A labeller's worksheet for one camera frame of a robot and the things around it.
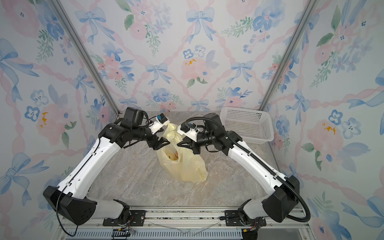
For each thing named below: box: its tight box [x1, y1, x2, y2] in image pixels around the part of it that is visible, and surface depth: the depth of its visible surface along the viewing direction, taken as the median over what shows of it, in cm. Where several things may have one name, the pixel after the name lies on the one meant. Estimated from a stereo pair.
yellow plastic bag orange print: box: [156, 123, 208, 183], surface depth 72 cm
